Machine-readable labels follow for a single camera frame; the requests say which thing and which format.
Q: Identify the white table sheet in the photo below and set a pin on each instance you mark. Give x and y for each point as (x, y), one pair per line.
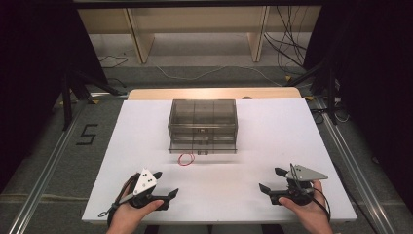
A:
(269, 136)

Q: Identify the dark curtain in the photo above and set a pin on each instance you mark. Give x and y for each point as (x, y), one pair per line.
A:
(380, 81)
(32, 65)

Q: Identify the person's right hand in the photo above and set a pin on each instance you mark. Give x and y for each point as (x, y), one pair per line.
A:
(311, 216)

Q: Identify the smoked transparent drawer box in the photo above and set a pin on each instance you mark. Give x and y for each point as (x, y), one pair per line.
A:
(203, 125)

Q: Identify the person's left hand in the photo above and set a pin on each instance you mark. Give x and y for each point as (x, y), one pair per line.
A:
(125, 217)

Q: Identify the red rubber band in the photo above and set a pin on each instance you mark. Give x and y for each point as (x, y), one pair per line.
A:
(179, 160)

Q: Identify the light wooden shelf unit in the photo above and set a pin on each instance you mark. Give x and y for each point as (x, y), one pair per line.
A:
(195, 19)

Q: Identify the aluminium floor rail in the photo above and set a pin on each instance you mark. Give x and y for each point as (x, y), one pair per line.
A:
(42, 182)
(360, 175)

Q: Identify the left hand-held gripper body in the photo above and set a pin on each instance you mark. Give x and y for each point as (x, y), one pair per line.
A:
(145, 182)

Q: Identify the black metal stand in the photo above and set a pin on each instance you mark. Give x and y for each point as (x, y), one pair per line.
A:
(330, 94)
(67, 104)

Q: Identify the black tape floor mark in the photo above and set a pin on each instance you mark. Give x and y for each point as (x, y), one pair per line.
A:
(87, 135)

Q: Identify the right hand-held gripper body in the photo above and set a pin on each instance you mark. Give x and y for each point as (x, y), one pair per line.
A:
(305, 175)

